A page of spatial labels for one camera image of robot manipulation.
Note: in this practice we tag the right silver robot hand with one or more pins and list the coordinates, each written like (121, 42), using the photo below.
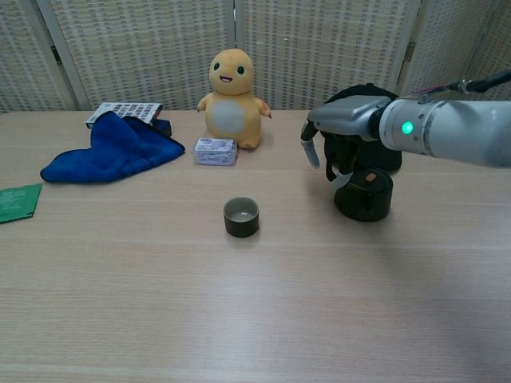
(347, 115)

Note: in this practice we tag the black teapot with lid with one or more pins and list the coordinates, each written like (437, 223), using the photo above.
(367, 203)

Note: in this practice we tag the small dark ceramic cup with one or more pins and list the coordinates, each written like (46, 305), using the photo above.
(241, 225)

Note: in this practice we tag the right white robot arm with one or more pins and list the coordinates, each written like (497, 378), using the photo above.
(451, 131)

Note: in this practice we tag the black baseball cap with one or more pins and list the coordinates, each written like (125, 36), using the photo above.
(383, 157)

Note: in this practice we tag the yellow plush dinosaur toy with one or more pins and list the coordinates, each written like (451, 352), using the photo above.
(231, 115)

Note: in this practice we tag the small clear plastic box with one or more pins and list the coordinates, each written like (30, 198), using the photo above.
(215, 152)

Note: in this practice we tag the small dark blue box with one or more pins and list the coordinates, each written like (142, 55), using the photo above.
(164, 127)

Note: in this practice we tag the woven folding screen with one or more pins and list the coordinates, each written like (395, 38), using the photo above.
(151, 52)

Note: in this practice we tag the colour swatch card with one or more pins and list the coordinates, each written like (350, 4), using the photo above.
(131, 108)

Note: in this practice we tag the blue microfibre cloth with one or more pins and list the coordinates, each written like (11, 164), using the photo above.
(116, 155)

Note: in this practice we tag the green foil packet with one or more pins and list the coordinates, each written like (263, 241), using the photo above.
(18, 201)

